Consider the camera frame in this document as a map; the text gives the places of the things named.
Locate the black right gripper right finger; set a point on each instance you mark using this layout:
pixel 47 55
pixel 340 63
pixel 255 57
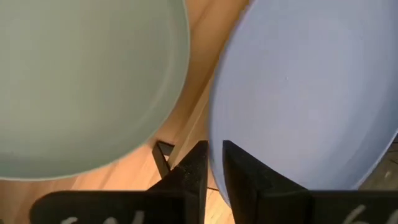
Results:
pixel 255 193

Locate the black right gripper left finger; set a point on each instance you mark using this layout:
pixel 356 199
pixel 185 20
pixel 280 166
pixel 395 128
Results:
pixel 183 193

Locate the blue plate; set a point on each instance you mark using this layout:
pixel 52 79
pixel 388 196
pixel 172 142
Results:
pixel 311 93

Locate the pale green plate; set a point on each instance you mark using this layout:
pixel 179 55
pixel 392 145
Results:
pixel 77 77

